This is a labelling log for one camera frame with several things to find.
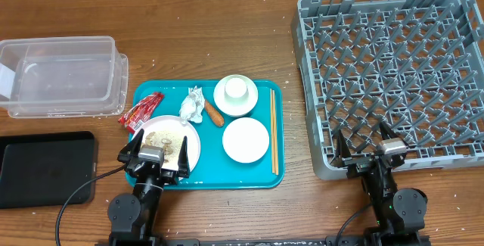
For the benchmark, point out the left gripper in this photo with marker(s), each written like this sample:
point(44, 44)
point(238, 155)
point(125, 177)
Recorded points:
point(131, 147)

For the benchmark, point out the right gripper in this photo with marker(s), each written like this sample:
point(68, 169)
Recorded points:
point(342, 151)

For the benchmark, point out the rice and nut leftovers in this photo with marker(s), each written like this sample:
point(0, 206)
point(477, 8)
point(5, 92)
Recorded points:
point(170, 142)

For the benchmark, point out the large white plate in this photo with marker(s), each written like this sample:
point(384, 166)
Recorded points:
point(174, 124)

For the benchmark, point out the red snack wrapper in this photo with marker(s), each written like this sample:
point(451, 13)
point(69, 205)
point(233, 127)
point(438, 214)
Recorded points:
point(141, 112)

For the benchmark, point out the white napkin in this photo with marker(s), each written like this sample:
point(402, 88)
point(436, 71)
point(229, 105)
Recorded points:
point(192, 106)

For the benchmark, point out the orange carrot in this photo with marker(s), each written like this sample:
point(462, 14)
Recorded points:
point(214, 115)

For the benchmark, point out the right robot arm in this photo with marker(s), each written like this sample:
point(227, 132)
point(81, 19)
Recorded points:
point(399, 212)

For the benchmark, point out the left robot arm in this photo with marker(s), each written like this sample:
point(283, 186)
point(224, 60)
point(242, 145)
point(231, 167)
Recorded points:
point(132, 216)

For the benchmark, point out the grey dishwasher rack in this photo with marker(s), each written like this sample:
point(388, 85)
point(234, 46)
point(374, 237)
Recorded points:
point(416, 65)

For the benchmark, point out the black waste tray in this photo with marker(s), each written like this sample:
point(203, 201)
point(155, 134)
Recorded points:
point(47, 169)

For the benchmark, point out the clear plastic waste bin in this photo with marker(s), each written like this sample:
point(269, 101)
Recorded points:
point(58, 77)

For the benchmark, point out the small white plate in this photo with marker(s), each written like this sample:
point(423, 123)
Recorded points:
point(245, 140)

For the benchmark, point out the teal plastic serving tray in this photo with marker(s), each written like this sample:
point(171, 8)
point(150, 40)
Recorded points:
point(211, 167)

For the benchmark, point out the right wooden chopstick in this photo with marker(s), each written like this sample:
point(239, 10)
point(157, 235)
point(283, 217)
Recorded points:
point(274, 135)

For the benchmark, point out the pale green bowl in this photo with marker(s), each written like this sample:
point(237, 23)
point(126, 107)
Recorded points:
point(235, 107)

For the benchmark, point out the white upside-down cup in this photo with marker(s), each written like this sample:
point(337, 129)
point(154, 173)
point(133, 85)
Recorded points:
point(235, 87)

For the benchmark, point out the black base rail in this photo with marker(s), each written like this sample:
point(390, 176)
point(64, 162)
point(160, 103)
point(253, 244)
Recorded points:
point(257, 242)

